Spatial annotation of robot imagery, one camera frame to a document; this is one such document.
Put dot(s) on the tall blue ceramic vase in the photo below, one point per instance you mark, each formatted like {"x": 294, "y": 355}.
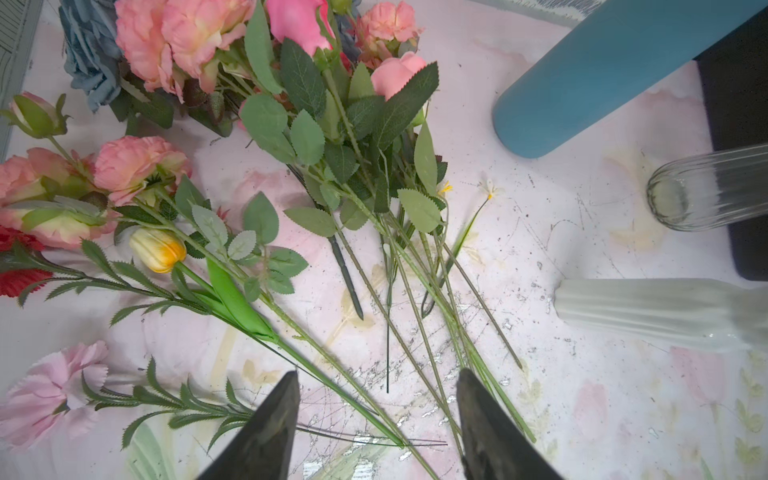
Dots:
{"x": 616, "y": 53}

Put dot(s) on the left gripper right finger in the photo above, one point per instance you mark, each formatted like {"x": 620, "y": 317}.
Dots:
{"x": 494, "y": 447}

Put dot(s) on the blue grey rose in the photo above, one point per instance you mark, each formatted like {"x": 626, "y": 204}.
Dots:
{"x": 92, "y": 54}

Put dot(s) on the large pink peony spray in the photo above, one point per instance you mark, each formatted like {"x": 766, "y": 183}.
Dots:
{"x": 62, "y": 198}

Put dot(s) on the red carnation stem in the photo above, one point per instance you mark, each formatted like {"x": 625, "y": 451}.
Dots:
{"x": 21, "y": 264}

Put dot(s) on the small white ribbed vase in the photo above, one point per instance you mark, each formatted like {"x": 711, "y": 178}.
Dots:
{"x": 701, "y": 314}

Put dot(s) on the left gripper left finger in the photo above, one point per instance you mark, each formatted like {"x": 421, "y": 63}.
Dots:
{"x": 262, "y": 449}

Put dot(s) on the small white daisy stem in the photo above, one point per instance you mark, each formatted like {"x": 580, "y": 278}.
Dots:
{"x": 468, "y": 234}

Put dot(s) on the light pink carnation stem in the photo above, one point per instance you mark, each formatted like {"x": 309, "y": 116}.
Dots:
{"x": 66, "y": 390}

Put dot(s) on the pink flower bunch on table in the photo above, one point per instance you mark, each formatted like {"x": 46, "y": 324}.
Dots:
{"x": 341, "y": 99}

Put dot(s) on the clear glass vase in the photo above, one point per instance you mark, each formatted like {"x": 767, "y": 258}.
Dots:
{"x": 709, "y": 191}

